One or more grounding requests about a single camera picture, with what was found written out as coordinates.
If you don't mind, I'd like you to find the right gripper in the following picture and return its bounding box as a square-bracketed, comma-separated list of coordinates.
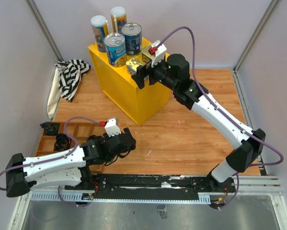
[131, 54, 178, 91]

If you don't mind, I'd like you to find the gold sardine tin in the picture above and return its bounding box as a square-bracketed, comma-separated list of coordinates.
[126, 57, 144, 75]
[141, 46, 155, 64]

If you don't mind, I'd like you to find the corn can with pull tab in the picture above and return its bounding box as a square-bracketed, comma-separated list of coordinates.
[104, 33, 127, 67]

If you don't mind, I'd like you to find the blue short can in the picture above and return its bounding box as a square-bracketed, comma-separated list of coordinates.
[121, 23, 142, 56]

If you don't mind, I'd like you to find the tall can mixed beans label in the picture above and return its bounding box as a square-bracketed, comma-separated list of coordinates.
[111, 7, 127, 34]

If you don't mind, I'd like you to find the tall can orange label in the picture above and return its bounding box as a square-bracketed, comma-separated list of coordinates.
[91, 15, 109, 53]

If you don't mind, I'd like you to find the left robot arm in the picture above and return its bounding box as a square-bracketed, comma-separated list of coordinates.
[5, 128, 136, 197]

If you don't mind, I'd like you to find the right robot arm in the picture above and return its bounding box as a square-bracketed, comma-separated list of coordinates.
[131, 54, 266, 192]

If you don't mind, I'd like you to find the yellow cabinet box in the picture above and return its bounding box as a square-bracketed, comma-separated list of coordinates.
[88, 43, 171, 126]

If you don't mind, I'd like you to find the wooden compartment tray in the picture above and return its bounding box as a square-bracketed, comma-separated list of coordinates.
[35, 122, 110, 173]

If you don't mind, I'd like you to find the striped black white cloth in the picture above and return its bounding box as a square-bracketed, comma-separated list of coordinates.
[55, 59, 91, 103]

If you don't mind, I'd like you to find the dark patterned rolled cloth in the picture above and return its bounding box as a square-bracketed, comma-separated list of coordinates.
[40, 122, 59, 136]

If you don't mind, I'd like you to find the cream canvas bag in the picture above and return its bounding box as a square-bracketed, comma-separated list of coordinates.
[47, 68, 61, 119]

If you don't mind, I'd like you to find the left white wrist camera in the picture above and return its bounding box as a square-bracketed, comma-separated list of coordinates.
[99, 117, 121, 137]

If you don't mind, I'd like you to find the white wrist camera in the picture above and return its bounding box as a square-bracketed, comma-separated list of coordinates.
[148, 40, 167, 68]
[99, 117, 121, 137]

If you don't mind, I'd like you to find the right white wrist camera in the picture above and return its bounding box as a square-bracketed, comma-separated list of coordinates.
[148, 40, 167, 68]

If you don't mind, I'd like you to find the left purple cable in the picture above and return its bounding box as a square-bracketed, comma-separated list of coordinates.
[0, 116, 105, 208]

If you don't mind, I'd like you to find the purple cable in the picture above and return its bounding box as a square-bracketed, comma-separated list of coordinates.
[0, 116, 105, 208]
[156, 26, 284, 209]

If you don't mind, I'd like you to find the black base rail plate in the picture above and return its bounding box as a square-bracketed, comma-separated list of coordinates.
[60, 173, 236, 200]

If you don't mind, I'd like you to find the green yellow coiled cable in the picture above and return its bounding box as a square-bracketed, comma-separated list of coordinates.
[53, 133, 72, 151]

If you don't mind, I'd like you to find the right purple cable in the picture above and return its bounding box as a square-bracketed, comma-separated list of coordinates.
[156, 26, 284, 209]

